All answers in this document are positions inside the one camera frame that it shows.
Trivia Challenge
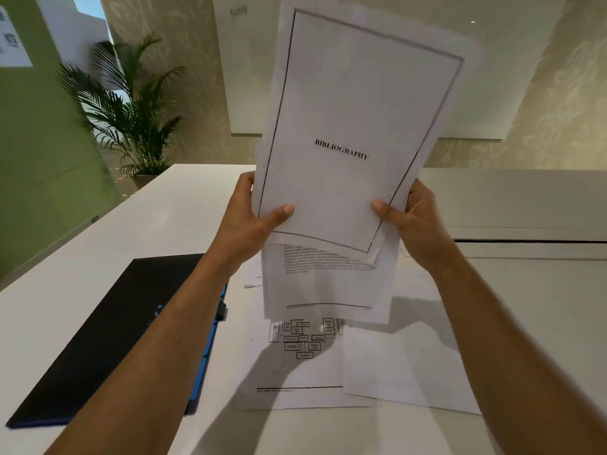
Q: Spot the person's right hand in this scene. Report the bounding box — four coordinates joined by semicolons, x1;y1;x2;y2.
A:
371;178;463;276

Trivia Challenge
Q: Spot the person's left hand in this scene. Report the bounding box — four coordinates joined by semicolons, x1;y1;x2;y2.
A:
204;171;296;276

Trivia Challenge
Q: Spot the workflow diagram paper sheet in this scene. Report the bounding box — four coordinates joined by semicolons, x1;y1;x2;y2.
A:
244;317;380;411

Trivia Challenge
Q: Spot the black folder with smiley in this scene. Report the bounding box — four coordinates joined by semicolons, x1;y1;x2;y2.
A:
5;253;228;430

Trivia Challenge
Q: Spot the person's right forearm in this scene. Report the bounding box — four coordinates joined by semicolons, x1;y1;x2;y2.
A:
426;253;607;455

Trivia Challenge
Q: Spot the person's left forearm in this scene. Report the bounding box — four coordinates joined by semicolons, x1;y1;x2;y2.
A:
45;253;238;455

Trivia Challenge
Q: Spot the beige plant pot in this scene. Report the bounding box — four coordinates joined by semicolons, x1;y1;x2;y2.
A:
128;173;160;191

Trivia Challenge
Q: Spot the green palm plant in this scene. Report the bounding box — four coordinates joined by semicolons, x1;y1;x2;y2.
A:
56;32;187;178

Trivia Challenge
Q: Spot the table cable slot cover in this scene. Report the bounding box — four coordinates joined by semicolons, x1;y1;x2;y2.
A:
445;226;607;261

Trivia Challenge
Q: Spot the large white wall board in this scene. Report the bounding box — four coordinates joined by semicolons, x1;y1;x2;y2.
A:
212;0;570;140

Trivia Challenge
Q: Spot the white wall notice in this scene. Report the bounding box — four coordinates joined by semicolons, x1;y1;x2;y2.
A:
0;5;33;68

